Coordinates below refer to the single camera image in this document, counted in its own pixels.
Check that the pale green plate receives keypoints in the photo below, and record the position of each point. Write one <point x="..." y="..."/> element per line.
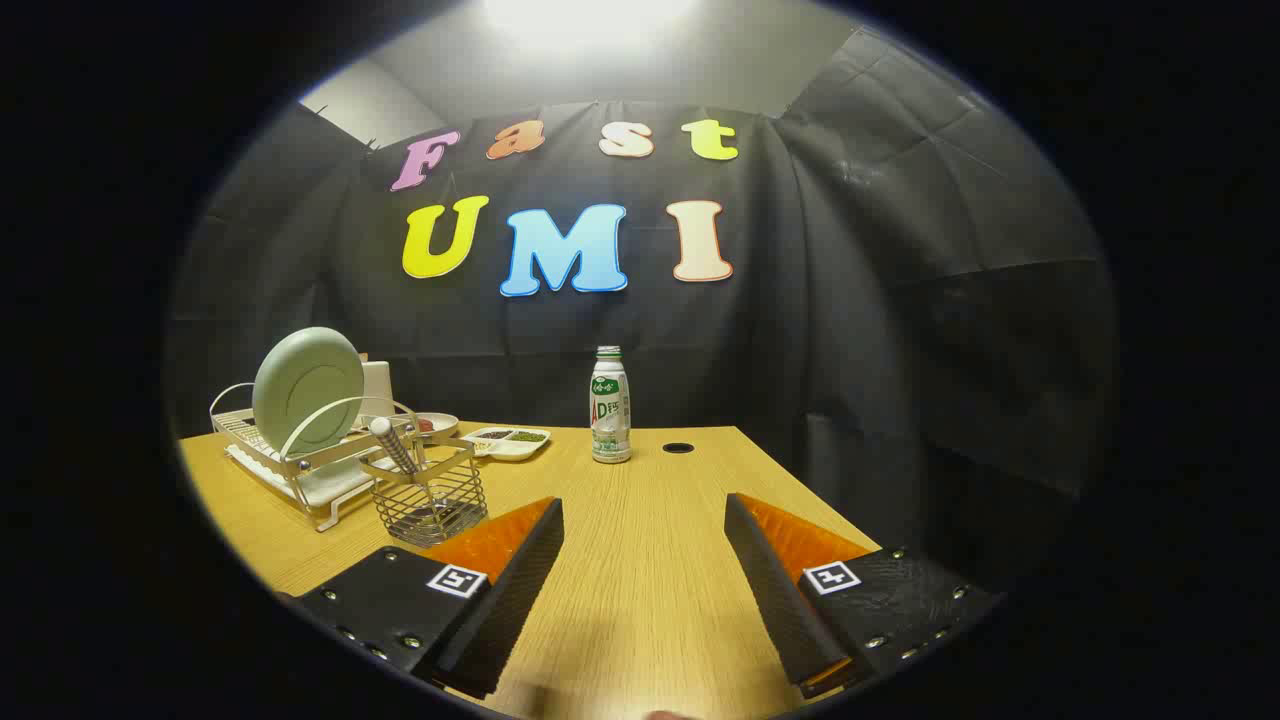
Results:
<point x="305" y="390"/>

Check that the black backdrop cloth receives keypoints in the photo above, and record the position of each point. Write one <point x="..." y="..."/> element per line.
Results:
<point x="850" y="350"/>

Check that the pile of green beans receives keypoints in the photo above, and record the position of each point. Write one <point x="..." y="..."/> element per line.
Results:
<point x="528" y="437"/>

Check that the white drip tray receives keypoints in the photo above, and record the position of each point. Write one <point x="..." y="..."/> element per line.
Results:
<point x="335" y="487"/>

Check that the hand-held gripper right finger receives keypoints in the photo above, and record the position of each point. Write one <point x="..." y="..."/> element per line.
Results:
<point x="775" y="595"/>

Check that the white green drink bottle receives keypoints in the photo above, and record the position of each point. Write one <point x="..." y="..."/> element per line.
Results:
<point x="610" y="415"/>

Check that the white divided tray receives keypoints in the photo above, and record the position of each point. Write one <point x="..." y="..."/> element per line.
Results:
<point x="505" y="451"/>

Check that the white toaster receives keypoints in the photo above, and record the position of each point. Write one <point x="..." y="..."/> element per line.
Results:
<point x="377" y="385"/>

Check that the beige round plate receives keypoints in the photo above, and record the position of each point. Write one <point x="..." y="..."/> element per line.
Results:
<point x="443" y="422"/>

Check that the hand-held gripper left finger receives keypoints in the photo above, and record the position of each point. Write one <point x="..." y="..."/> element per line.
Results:
<point x="515" y="600"/>

